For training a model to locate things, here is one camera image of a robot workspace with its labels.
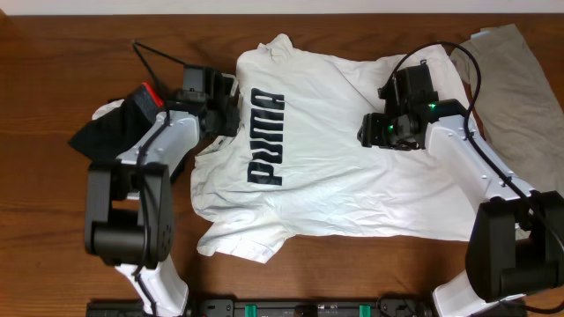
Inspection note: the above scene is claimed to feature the white printed t-shirt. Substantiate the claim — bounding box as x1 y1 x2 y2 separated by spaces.
190 34 476 263

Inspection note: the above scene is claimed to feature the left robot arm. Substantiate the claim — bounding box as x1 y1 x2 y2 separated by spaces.
85 73 239 316

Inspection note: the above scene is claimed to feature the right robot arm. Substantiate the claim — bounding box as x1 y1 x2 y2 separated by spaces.
357 99 563 316

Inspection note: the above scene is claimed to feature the grey khaki garment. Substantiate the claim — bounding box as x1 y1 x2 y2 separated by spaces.
462 25 563 193

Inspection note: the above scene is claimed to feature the black shorts red waistband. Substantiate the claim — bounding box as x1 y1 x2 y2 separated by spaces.
68 82 163 162

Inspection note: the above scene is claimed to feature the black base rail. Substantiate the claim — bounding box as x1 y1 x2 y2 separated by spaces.
85 298 528 317

